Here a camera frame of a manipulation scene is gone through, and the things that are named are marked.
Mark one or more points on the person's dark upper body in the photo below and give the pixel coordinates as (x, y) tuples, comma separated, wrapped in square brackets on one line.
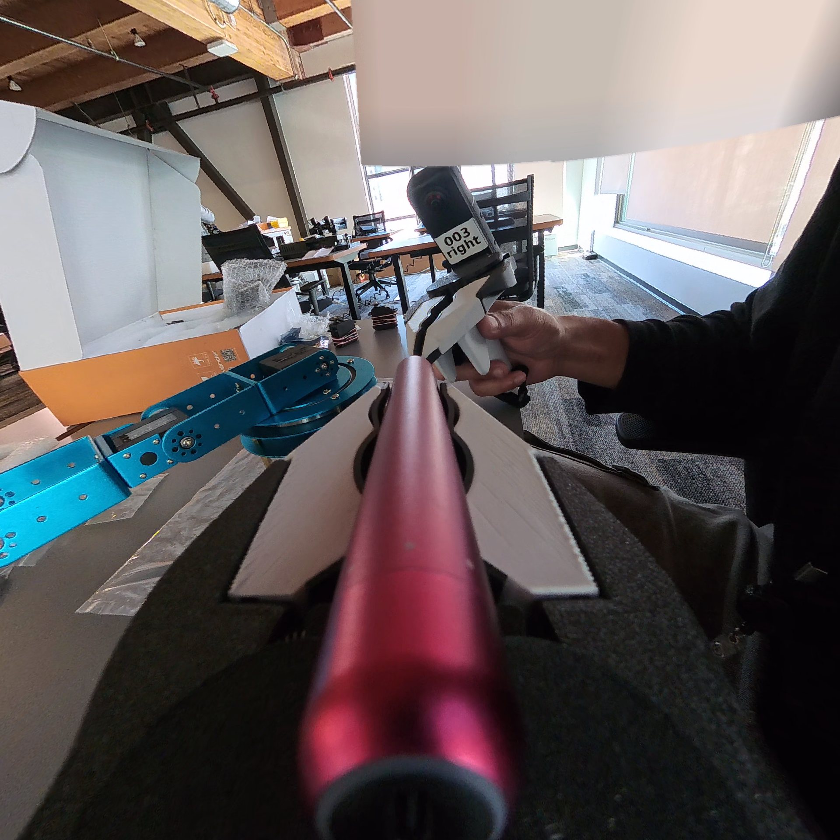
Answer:
[(807, 525)]

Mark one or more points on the person's grey trousers lap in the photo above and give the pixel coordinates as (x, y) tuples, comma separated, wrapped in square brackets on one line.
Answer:
[(656, 525)]

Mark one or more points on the person's right hand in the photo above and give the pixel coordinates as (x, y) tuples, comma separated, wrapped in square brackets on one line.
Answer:
[(558, 341)]

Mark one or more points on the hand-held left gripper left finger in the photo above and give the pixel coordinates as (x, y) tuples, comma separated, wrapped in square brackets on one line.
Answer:
[(308, 518)]

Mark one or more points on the blue toy robot arm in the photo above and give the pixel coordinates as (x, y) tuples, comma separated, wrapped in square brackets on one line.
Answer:
[(197, 420)]

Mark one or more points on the red electric screwdriver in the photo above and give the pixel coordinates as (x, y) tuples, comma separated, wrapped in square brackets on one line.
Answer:
[(407, 590)]

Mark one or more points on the person's right forearm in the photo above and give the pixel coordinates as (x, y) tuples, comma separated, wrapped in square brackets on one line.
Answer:
[(695, 367)]

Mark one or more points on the black swivel office chair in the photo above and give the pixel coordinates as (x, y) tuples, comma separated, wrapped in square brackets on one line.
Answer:
[(371, 262)]

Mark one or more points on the clear plastic bag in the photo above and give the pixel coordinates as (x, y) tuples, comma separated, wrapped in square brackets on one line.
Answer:
[(164, 544)]

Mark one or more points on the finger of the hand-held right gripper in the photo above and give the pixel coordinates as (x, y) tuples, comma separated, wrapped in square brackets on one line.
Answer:
[(420, 328), (459, 315)]

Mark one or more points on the white ceiling device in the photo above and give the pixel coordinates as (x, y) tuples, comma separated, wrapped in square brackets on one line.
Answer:
[(222, 47)]

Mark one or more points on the window roller blind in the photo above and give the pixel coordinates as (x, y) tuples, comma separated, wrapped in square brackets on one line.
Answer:
[(709, 184)]

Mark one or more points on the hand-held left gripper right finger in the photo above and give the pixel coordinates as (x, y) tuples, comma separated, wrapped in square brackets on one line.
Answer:
[(518, 518)]

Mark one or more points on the wooden top office desk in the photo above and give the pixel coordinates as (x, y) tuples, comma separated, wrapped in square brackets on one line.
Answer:
[(420, 243), (315, 259)]

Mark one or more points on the white and orange cardboard box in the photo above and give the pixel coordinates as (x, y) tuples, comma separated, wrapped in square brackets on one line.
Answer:
[(98, 229)]

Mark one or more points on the black slatted office chair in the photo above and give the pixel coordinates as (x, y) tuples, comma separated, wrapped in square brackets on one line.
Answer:
[(518, 223)]

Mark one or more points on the bubble wrap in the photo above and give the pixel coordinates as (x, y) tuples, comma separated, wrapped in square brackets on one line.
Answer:
[(253, 285)]

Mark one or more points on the black servo motor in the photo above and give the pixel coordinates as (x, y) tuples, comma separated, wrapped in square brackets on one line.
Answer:
[(343, 331), (384, 318)]

